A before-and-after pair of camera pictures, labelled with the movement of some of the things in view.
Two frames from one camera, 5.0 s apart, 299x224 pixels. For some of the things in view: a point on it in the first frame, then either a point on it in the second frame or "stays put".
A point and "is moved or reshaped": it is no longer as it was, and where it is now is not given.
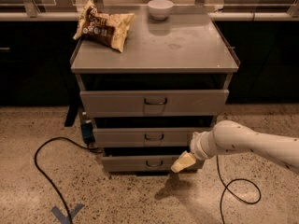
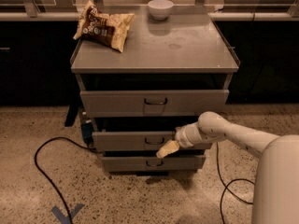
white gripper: [197, 147] -> [181, 138]
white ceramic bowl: [160, 8] stays put
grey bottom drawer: [145, 163] stays put
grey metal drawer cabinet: [171, 80] stays put
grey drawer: [145, 136] is moved or reshaped
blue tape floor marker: [62, 217] stays put
